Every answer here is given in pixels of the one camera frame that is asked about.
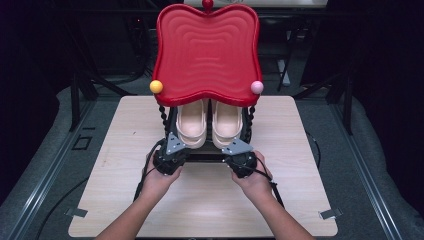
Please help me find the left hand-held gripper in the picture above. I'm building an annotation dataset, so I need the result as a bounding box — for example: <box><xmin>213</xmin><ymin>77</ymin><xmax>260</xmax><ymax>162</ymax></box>
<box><xmin>152</xmin><ymin>131</ymin><xmax>192</xmax><ymax>176</ymax></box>

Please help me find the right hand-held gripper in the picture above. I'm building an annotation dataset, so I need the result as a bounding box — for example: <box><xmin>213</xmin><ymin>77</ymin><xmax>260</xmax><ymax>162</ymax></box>
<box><xmin>221</xmin><ymin>137</ymin><xmax>260</xmax><ymax>180</ymax></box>

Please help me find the cream clog shoe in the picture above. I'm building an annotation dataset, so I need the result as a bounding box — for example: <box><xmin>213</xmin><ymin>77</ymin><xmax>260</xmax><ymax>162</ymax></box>
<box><xmin>175</xmin><ymin>98</ymin><xmax>208</xmax><ymax>150</ymax></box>
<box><xmin>211</xmin><ymin>99</ymin><xmax>244</xmax><ymax>150</ymax></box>

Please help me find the red-topped black shoe rack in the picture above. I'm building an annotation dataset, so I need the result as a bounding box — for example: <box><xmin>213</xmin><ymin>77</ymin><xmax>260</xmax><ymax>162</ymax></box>
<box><xmin>149</xmin><ymin>0</ymin><xmax>265</xmax><ymax>164</ymax></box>

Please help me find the person's right hand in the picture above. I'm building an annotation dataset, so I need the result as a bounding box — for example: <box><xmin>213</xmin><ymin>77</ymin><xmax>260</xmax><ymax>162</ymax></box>
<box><xmin>231</xmin><ymin>150</ymin><xmax>275</xmax><ymax>205</ymax></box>

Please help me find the person's left hand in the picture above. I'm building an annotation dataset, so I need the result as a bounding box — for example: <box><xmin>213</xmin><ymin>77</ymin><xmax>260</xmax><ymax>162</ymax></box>
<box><xmin>141</xmin><ymin>155</ymin><xmax>185</xmax><ymax>205</ymax></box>

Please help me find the black metal stand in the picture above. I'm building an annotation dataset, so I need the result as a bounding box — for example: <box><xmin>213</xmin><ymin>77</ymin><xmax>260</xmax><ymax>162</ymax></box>
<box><xmin>292</xmin><ymin>65</ymin><xmax>355</xmax><ymax>136</ymax></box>
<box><xmin>67</xmin><ymin>70</ymin><xmax>135</xmax><ymax>133</ymax></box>

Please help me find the left hand-held gripper cable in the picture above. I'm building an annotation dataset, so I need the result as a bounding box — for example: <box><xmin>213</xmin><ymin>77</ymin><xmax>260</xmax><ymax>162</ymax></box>
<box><xmin>133</xmin><ymin>138</ymin><xmax>167</xmax><ymax>203</ymax></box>

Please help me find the hand-held gripper cable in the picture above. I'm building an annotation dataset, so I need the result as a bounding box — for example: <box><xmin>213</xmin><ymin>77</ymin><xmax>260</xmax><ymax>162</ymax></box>
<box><xmin>133</xmin><ymin>138</ymin><xmax>167</xmax><ymax>203</ymax></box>
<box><xmin>254</xmin><ymin>158</ymin><xmax>286</xmax><ymax>210</ymax></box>

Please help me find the right hand-held gripper cable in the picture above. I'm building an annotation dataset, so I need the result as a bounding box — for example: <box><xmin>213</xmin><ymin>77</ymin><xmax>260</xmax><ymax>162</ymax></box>
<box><xmin>254</xmin><ymin>158</ymin><xmax>286</xmax><ymax>210</ymax></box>

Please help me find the thin black cable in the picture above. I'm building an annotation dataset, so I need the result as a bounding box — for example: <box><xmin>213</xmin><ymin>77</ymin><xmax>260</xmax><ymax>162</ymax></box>
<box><xmin>305</xmin><ymin>131</ymin><xmax>322</xmax><ymax>170</ymax></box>

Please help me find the aluminium floor rail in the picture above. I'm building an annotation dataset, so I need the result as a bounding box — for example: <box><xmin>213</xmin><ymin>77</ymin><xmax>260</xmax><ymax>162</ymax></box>
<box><xmin>6</xmin><ymin>99</ymin><xmax>98</xmax><ymax>240</ymax></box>
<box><xmin>328</xmin><ymin>99</ymin><xmax>405</xmax><ymax>240</ymax></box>

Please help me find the black floor cable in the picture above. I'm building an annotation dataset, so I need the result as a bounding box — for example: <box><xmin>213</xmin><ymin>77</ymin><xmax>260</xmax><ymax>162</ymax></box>
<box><xmin>34</xmin><ymin>175</ymin><xmax>90</xmax><ymax>240</ymax></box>

